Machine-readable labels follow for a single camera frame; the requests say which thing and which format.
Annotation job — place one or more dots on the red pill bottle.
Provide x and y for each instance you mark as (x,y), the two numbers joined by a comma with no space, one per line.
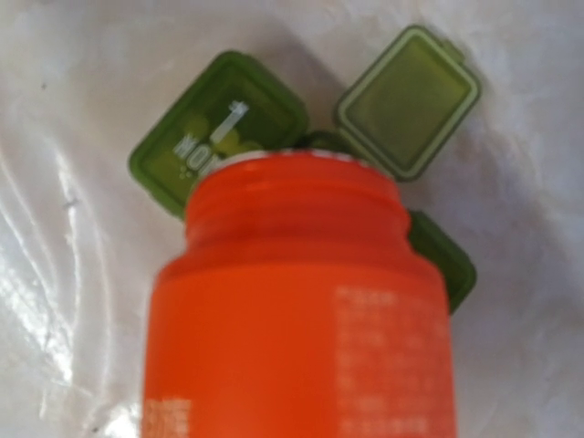
(298,309)

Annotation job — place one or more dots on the green pill organizer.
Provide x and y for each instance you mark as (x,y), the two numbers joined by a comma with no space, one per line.
(401,100)

